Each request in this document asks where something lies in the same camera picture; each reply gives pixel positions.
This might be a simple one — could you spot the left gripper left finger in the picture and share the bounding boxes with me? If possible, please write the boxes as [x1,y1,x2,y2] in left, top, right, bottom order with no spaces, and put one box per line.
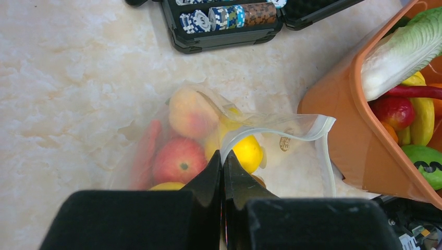
[41,151,221,249]

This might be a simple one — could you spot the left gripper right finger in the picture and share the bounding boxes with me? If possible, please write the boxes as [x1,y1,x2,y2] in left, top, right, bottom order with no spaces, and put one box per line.
[223,153,401,249]

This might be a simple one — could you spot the toy watermelon slice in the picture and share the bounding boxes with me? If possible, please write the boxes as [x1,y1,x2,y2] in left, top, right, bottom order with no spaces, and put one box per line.
[130,119,162,190]

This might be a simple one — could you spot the toy yellow lemon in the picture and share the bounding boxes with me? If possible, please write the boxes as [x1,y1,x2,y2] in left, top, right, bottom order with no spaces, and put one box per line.
[205,132,264,175]

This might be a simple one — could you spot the toy yellow bell pepper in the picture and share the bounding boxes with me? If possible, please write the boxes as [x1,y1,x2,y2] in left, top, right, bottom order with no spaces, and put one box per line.
[149,182,185,191]

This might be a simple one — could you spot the toy red apple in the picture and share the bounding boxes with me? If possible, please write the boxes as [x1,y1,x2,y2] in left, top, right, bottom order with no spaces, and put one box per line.
[152,137,207,184]
[370,96,415,131]

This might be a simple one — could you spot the clear zip top bag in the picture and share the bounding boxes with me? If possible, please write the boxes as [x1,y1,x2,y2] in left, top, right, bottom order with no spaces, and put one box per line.
[107,84,336,197]

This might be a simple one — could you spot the toy peach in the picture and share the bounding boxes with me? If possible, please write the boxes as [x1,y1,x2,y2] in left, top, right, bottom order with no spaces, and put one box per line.
[169,88,219,140]

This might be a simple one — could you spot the orange plastic basket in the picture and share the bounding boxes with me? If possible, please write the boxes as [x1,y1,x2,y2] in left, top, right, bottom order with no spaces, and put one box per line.
[298,1,441,208]

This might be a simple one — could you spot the toy orange fruit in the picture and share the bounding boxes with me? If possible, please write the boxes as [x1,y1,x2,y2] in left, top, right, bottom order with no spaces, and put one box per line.
[381,121,399,144]

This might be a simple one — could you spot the toy yellow banana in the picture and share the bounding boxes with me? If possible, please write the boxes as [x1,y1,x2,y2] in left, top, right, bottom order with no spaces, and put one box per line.
[397,71,436,147]

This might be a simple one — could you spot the toy long red chili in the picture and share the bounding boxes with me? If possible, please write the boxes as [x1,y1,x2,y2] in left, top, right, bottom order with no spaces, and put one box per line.
[384,85,441,100]

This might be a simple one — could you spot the black poker chip case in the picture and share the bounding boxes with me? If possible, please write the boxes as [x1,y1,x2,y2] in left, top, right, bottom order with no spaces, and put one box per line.
[124,0,367,55]

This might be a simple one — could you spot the toy green white cabbage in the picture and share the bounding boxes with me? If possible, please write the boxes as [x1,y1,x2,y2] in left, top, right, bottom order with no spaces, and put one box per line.
[361,7,441,101]

